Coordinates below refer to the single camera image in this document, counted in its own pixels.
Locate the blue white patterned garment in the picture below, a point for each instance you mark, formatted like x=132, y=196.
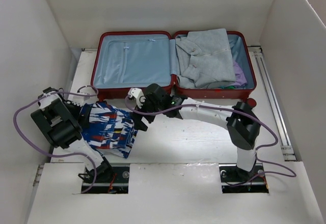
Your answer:
x=108, y=128

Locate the red suitcase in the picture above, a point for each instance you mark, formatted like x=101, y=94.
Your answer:
x=128, y=60

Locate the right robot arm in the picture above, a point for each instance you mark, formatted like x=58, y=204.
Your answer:
x=239, y=120

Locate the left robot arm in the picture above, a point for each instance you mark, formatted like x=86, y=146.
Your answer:
x=62, y=122

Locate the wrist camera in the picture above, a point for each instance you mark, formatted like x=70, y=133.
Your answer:
x=78, y=101
x=138, y=95

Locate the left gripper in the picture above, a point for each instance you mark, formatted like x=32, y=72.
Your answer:
x=83, y=120

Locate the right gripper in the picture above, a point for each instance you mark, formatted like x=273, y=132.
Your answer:
x=139, y=124

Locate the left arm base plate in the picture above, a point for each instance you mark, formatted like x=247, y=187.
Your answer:
x=118, y=183

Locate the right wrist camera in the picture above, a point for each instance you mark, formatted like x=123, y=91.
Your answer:
x=138, y=95

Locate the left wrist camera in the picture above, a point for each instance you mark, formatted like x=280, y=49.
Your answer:
x=78, y=101

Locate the purple t-shirt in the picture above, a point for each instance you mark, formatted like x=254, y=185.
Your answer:
x=240, y=76

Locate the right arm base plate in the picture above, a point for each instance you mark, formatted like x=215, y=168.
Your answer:
x=236, y=180

